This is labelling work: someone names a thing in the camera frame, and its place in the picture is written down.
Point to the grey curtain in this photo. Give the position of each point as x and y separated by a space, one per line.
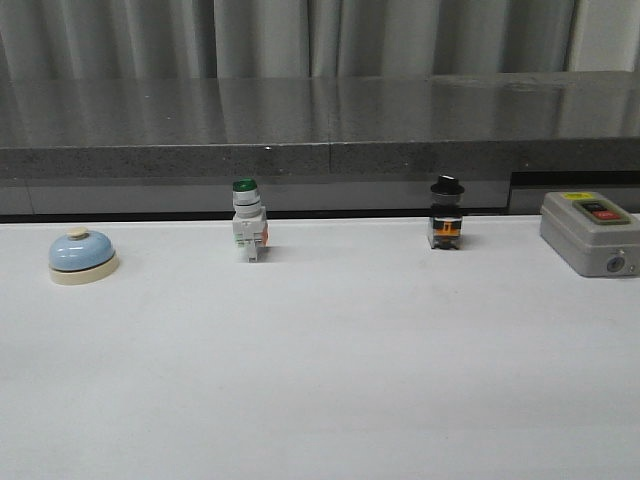
275 39

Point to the grey push button box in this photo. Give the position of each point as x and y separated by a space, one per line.
594 235

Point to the black rotary selector switch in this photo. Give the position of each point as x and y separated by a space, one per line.
445 222

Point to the dark grey stone counter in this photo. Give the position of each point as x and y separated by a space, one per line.
367 146

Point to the blue dome call bell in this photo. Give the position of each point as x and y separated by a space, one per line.
81 256

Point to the green pushbutton switch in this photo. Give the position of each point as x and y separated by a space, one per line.
249 224

